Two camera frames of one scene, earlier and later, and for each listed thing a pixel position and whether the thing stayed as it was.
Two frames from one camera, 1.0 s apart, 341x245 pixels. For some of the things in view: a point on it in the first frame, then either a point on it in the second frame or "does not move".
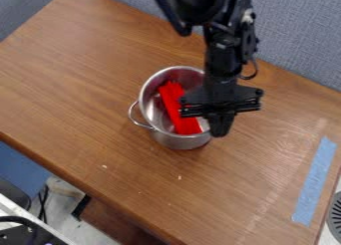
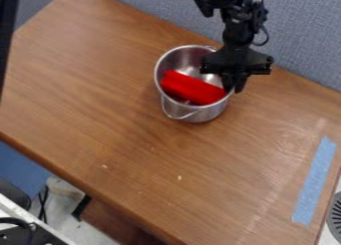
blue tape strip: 306,202 does not move
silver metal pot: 164,135 -> 183,59
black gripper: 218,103 -> 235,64
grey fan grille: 333,214 does not move
